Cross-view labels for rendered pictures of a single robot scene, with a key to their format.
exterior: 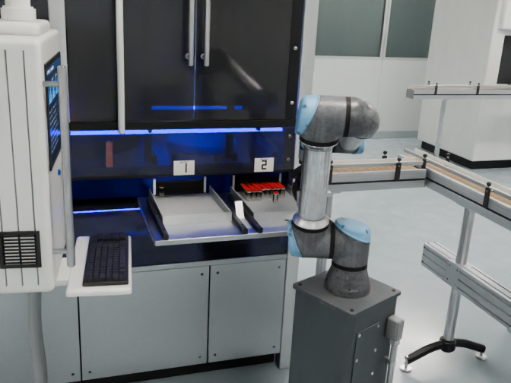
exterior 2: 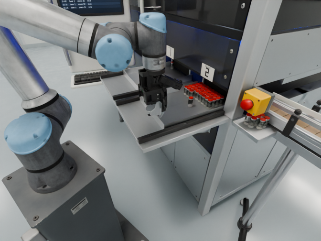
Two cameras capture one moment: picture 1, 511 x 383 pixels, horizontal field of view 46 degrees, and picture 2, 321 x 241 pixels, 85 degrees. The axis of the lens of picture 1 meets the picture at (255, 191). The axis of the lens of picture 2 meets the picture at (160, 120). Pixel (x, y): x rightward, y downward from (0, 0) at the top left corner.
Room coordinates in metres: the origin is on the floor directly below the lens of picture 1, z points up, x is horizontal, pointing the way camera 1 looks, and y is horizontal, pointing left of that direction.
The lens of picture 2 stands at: (2.12, -0.76, 1.33)
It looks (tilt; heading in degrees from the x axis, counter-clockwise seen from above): 37 degrees down; 82
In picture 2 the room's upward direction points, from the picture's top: straight up
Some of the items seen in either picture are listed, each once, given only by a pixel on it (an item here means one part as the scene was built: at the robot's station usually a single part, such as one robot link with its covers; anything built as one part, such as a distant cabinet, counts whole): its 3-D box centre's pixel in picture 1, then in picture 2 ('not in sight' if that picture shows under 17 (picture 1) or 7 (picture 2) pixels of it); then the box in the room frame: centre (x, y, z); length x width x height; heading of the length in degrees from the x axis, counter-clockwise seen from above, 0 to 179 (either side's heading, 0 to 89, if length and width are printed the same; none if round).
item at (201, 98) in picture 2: (265, 192); (198, 96); (2.41, -0.04, 0.91); 0.18 x 0.02 x 0.05; 108
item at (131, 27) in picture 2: not in sight; (118, 38); (2.08, -0.21, 1.21); 0.11 x 0.11 x 0.08; 89
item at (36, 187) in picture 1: (27, 147); (92, 10); (1.86, 0.73, 1.19); 0.50 x 0.19 x 0.78; 12
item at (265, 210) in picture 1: (271, 200); (183, 102); (2.33, -0.07, 0.90); 0.34 x 0.26 x 0.04; 18
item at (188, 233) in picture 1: (234, 213); (158, 93); (2.23, 0.08, 0.87); 0.70 x 0.48 x 0.02; 109
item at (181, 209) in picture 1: (188, 204); (156, 74); (2.24, 0.26, 0.90); 0.34 x 0.26 x 0.04; 19
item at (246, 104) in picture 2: not in sight; (247, 104); (2.50, -0.27, 1.00); 0.04 x 0.04 x 0.04; 19
